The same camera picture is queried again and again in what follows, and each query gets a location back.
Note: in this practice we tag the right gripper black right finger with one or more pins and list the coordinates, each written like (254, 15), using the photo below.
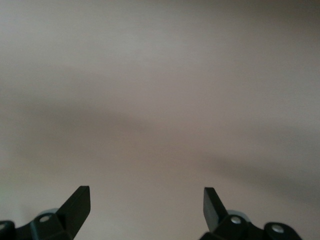
(215, 215)

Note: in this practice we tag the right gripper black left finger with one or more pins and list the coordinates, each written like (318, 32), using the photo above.
(72, 215)

